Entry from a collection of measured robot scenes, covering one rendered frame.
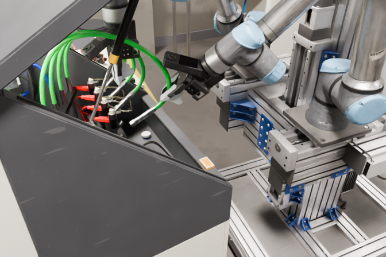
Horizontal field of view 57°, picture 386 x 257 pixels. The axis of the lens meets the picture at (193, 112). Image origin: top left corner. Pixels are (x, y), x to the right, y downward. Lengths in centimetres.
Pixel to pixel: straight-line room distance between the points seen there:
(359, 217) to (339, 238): 22
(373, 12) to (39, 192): 91
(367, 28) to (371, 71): 13
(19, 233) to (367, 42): 98
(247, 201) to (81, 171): 142
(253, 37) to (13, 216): 68
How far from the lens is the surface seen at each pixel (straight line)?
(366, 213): 228
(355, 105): 112
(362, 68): 110
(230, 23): 162
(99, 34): 100
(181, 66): 97
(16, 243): 95
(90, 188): 89
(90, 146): 81
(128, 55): 111
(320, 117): 131
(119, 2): 104
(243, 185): 222
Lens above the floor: 178
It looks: 34 degrees down
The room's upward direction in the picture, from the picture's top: straight up
